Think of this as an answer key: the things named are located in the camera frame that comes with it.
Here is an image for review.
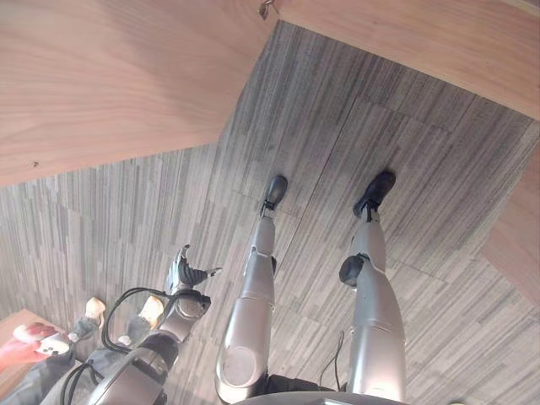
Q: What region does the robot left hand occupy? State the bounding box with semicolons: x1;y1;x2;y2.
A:
165;244;224;295

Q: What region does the robot right leg silver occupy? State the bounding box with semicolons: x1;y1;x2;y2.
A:
339;206;408;402

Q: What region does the thin black cable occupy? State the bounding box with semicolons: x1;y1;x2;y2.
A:
319;330;352;394

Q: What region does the robot left leg silver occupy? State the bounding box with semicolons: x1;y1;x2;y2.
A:
213;201;278;401

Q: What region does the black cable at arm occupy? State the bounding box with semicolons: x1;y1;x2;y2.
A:
102;286;181;354

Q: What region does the wooden table corner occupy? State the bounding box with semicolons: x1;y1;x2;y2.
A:
0;308;68;383

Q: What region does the robot left foot dark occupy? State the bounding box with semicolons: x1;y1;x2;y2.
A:
264;175;289;204

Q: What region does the robot right foot dark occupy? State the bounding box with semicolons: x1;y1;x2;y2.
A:
353;170;397;217

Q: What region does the wooden furniture panel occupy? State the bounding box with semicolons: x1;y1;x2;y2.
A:
479;145;540;297

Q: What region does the wooden cabinet with lock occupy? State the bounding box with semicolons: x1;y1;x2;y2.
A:
276;0;540;124

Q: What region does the robot foot dark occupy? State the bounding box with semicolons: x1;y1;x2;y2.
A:
353;170;397;217
264;175;289;204

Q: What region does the robot torso dark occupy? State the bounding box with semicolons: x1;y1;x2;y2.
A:
234;373;427;405

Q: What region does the white hand controller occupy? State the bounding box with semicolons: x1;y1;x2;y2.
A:
36;332;73;359

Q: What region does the robot leg silver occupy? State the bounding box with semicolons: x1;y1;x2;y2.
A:
339;206;408;402
213;201;278;401

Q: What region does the person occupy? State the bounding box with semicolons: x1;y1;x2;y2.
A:
0;294;166;405

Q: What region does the large wooden cabinet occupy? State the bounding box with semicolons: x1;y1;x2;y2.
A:
0;0;281;187

